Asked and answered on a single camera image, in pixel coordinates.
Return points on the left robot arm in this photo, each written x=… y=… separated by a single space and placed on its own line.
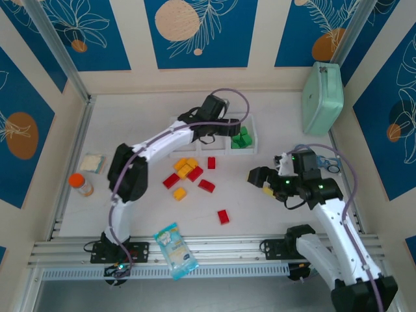
x=128 y=172

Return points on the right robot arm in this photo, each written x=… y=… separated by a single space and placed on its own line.
x=341 y=234

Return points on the mint green zip case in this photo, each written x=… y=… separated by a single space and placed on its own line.
x=321 y=100

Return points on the wet wipes packet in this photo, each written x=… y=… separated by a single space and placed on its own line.
x=175 y=252

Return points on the wrapped sponge pack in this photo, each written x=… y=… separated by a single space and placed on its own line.
x=92 y=162

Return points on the orange capped bottle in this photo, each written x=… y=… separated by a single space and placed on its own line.
x=79 y=183

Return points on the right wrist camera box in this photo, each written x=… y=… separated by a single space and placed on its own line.
x=285 y=164

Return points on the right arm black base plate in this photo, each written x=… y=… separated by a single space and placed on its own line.
x=273 y=248

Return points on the aluminium rail beam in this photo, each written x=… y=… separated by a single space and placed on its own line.
x=227 y=247

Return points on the aluminium side rail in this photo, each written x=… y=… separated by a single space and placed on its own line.
x=78 y=139

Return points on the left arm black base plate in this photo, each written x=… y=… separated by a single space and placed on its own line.
x=139 y=252

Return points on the aluminium frame post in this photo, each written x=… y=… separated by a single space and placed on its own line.
x=351 y=32
x=65 y=61

